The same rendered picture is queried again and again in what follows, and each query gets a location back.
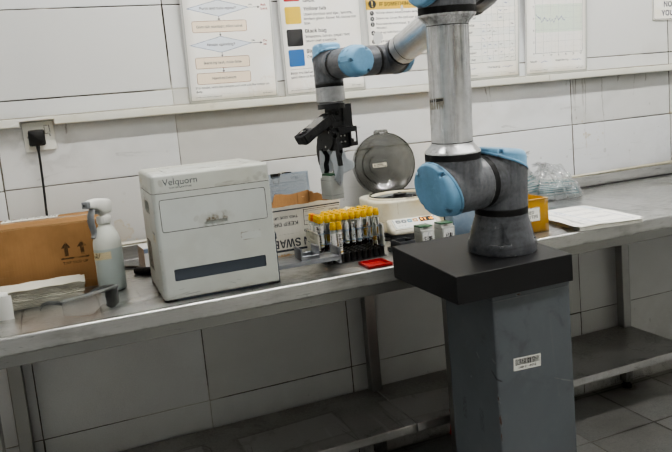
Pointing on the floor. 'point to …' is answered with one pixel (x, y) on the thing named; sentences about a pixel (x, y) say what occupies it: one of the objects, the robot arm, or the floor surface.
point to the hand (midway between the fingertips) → (331, 180)
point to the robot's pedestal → (513, 372)
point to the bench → (286, 427)
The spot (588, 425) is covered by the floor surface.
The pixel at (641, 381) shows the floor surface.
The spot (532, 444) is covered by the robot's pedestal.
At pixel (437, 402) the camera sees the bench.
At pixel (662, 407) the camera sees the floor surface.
